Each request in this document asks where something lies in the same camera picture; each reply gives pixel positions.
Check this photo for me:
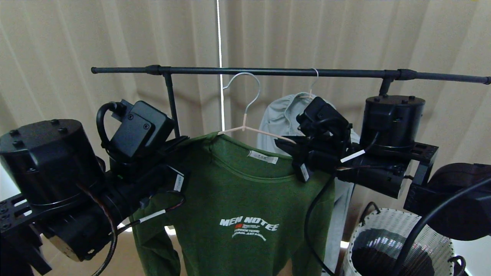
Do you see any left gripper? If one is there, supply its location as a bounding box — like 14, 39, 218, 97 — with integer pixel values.
44, 164, 189, 263

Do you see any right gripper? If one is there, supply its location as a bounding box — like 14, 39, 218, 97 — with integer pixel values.
292, 148, 407, 200

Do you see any pink clothes hanger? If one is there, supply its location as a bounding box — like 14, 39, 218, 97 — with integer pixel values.
217, 72, 298, 145
299, 68, 320, 99

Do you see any green garment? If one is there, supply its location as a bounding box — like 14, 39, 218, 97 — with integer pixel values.
129, 132, 336, 276

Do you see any white laundry basket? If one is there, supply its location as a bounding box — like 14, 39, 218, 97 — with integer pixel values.
343, 201, 466, 276

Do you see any black clothes rack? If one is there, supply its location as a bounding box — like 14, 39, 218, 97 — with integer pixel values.
91, 65, 491, 138

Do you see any beige curtain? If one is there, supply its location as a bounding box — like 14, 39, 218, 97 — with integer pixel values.
0, 0, 491, 246

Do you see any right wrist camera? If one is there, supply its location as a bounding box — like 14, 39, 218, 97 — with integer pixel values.
296, 97, 353, 152

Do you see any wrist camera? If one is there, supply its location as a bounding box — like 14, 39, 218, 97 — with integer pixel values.
102, 100, 176, 173
296, 97, 353, 152

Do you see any black cable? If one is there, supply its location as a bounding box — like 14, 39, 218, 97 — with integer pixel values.
96, 102, 127, 148
304, 174, 491, 276

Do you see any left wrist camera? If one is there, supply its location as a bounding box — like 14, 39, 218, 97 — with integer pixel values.
102, 100, 176, 173

